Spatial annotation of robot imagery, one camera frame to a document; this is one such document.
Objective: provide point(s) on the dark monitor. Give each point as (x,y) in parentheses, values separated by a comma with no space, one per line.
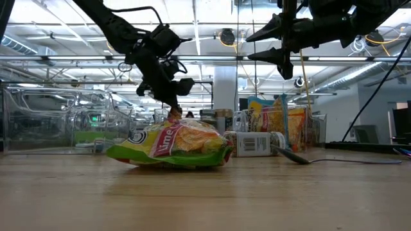
(401,122)

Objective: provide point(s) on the black monitor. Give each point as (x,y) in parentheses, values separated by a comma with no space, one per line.
(243,104)

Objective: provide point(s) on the lime chili shrimp ramen packet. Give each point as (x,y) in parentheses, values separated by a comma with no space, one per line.
(180,144)

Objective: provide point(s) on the silver label spice jar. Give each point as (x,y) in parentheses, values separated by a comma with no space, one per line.
(257,144)

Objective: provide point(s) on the clear plastic bin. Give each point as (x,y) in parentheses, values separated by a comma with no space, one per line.
(318,128)
(38,122)

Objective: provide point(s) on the person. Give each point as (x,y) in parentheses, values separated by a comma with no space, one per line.
(189,114)

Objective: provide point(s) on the white pillar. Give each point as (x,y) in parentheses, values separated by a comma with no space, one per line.
(224,86)

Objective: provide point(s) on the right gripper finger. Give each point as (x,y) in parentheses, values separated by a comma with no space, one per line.
(268,30)
(276,59)

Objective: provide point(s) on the grey box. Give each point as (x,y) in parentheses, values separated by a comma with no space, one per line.
(366,134)

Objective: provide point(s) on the green lid spice jar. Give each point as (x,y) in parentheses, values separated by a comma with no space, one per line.
(207,117)

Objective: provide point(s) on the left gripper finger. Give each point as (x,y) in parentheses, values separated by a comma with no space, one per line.
(176,104)
(167,101)

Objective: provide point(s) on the blue beef ramen packet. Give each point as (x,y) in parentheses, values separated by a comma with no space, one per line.
(266,118)

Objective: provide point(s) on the gold lid seasoning jar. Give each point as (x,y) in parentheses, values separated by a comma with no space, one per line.
(224,118)

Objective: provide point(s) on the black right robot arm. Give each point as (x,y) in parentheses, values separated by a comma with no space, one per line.
(372,16)

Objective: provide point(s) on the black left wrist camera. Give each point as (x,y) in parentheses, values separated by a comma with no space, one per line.
(184,86)

